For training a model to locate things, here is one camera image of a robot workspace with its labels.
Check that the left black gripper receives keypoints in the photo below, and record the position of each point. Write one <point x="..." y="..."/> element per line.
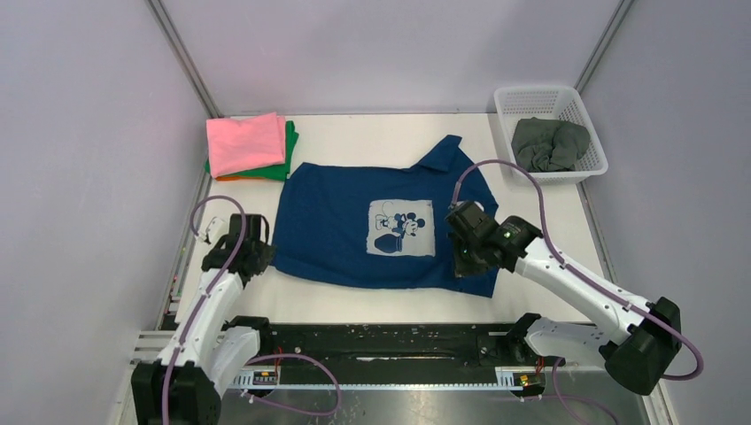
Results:
<point x="266" y="256"/>

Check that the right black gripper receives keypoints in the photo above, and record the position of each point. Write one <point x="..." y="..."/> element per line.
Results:
<point x="460" y="266"/>

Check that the blue printed t-shirt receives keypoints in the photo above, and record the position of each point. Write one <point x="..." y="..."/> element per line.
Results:
<point x="378" y="228"/>

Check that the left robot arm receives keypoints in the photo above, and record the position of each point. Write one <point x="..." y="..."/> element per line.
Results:
<point x="186" y="381"/>

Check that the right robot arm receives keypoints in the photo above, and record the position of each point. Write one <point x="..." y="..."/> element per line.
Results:
<point x="633" y="339"/>

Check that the orange folded t-shirt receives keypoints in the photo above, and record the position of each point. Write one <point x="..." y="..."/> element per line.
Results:
<point x="233" y="178"/>

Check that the green folded t-shirt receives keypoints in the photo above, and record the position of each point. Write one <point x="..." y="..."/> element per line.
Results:
<point x="279" y="172"/>

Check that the pink folded t-shirt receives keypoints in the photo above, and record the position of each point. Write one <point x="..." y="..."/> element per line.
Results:
<point x="238" y="145"/>

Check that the grey crumpled t-shirt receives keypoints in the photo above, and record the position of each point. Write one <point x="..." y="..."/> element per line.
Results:
<point x="549" y="146"/>

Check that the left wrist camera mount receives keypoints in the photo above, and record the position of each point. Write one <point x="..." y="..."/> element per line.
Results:
<point x="213" y="231"/>

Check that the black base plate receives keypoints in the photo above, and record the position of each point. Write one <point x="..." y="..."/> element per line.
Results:
<point x="396" y="354"/>

